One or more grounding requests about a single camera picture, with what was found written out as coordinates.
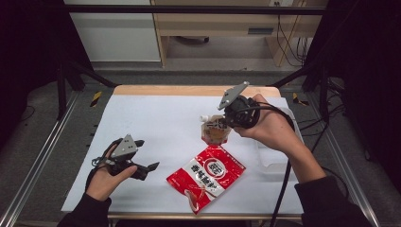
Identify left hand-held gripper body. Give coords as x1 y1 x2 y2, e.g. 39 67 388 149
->
94 133 140 177

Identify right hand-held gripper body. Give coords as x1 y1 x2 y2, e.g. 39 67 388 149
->
217 80 261 130

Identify beige spouted pouch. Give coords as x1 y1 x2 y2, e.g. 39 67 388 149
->
199 113 233 147

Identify clear plastic box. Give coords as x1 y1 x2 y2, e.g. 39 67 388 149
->
254 106 299 183

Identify red and white pouch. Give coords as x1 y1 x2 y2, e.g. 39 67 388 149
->
166 144 247 216

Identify person's right hand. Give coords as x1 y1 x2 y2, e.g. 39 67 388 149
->
233 93 305 156

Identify person's left hand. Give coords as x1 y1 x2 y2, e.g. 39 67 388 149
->
85 143 139 202

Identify white table cover sheet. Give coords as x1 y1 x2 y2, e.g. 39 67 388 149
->
61 94 305 216

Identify light wooden table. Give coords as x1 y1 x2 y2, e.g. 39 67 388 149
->
107 84 303 220

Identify dark object under desk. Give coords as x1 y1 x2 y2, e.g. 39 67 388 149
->
174 35 211 44

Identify wooden desk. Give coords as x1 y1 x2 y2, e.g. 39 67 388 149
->
149 0 329 68

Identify white cabinet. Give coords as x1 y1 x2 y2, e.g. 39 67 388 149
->
63 0 162 62

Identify black curtain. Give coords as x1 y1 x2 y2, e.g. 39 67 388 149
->
302 0 401 192
0 0 93 149

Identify left hand-held gripper cable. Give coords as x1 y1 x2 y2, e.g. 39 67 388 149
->
84 137 125 192

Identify hand-held gripper cable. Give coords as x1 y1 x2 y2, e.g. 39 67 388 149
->
84 137 125 192
235 103 296 227

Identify yellow-handled tool right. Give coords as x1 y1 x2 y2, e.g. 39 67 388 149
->
290 91 311 107

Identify yellow-handled tool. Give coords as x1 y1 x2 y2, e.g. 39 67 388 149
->
290 91 311 107
90 90 103 108

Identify yellow-handled tool left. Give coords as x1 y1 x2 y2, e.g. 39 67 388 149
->
90 90 103 108

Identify bundle of floor cables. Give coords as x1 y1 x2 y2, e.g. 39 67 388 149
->
296 78 348 140

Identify aluminium floor rail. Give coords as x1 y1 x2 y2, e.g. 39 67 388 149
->
0 90 80 227
306 91 383 227

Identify hanging black cables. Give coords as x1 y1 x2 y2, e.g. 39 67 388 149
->
275 13 312 67

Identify right hand-held gripper cable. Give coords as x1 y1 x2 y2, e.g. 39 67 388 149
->
235 103 296 227

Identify thin black floor cable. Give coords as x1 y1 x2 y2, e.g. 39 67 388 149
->
18 105 36 123

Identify black metal frame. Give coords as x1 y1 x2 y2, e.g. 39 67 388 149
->
56 4 331 121

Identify looped black floor cable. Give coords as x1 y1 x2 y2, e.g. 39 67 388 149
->
321 166 350 199

